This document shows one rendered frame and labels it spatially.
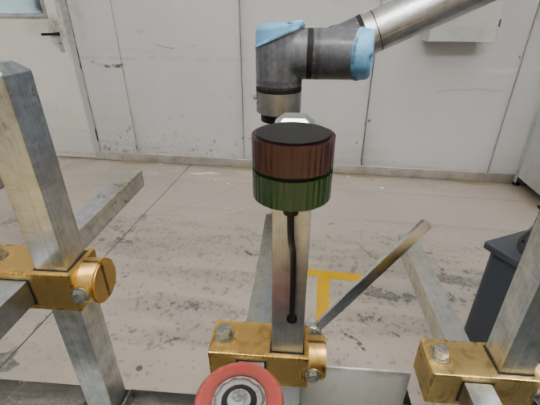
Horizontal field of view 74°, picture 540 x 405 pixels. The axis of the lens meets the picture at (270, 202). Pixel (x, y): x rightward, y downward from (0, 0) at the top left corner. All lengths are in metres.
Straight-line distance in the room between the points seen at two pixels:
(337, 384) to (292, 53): 0.54
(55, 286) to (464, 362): 0.46
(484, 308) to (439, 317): 0.82
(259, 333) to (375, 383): 0.18
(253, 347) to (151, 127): 3.03
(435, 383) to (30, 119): 0.49
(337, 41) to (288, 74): 0.10
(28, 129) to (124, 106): 3.07
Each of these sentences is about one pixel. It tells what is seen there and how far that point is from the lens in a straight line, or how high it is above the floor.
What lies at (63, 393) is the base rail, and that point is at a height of 0.70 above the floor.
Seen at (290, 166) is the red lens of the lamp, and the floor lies 1.12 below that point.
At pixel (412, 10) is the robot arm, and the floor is 1.22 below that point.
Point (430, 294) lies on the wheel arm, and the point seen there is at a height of 0.85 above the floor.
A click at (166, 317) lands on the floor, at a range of 1.75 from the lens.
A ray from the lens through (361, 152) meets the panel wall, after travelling 3.08.
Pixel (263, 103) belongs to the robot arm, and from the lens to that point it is 0.72.
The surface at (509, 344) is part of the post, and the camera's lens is 0.47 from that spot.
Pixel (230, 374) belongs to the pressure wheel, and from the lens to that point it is 0.38.
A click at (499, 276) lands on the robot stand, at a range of 1.29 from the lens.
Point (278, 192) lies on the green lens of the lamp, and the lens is 0.25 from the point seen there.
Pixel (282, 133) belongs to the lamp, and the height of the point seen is 1.14.
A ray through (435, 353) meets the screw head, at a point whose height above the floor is 0.87.
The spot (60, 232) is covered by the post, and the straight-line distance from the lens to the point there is 0.42.
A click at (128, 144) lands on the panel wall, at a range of 3.54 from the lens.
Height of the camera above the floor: 1.21
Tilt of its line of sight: 28 degrees down
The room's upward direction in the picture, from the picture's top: straight up
